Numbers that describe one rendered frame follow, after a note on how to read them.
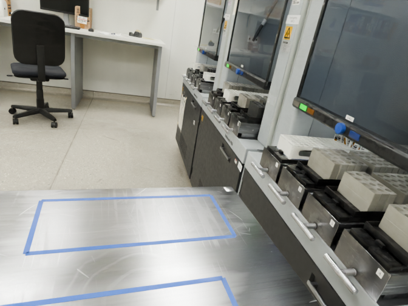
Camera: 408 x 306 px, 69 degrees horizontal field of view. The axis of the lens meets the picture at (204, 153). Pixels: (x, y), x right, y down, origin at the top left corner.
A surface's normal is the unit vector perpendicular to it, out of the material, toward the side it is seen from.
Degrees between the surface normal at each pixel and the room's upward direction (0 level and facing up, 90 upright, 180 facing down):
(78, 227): 0
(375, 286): 90
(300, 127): 90
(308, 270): 90
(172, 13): 90
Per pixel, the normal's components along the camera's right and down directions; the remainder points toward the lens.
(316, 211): -0.96, -0.06
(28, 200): 0.16, -0.91
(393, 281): 0.21, 0.42
